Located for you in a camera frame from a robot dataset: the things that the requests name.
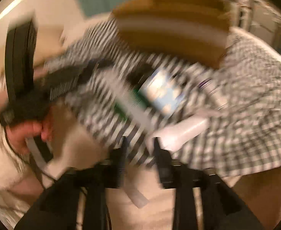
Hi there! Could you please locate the person's right leg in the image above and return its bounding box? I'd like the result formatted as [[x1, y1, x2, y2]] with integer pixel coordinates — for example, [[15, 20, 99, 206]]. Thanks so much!
[[234, 163, 281, 230]]

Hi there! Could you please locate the white bed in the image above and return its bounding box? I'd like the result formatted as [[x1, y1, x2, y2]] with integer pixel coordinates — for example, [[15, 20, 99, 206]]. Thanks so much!
[[45, 101, 241, 230]]

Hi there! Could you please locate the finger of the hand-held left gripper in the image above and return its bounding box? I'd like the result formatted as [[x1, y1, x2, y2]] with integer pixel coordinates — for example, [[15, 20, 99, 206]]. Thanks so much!
[[43, 61, 117, 101]]

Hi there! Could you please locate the green white medicine box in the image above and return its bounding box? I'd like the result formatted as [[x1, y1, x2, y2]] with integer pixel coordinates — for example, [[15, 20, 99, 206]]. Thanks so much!
[[113, 80, 155, 137]]

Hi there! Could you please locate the brown cardboard box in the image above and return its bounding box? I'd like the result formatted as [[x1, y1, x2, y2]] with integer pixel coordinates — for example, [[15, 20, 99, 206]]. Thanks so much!
[[110, 0, 234, 69]]

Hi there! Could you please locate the white tube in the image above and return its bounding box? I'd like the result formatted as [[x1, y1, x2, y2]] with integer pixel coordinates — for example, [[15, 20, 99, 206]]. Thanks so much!
[[158, 116, 210, 151]]

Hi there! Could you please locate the person's left hand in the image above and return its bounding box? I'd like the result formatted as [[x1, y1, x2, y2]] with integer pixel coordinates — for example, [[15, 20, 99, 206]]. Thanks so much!
[[7, 117, 53, 155]]

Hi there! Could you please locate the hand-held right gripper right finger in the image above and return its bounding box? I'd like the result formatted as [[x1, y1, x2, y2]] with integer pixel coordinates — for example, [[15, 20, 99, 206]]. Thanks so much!
[[152, 139, 265, 230]]

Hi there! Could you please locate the grey white checked cloth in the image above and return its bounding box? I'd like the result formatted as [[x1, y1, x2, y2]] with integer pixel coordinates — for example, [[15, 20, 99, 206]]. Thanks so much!
[[45, 20, 281, 178]]

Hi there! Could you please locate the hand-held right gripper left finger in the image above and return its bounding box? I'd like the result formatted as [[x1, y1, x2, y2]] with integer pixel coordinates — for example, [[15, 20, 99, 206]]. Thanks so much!
[[14, 136, 129, 230]]

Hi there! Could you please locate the light blue tissue packet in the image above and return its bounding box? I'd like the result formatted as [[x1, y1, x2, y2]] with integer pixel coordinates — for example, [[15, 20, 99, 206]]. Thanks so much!
[[140, 68, 187, 119]]

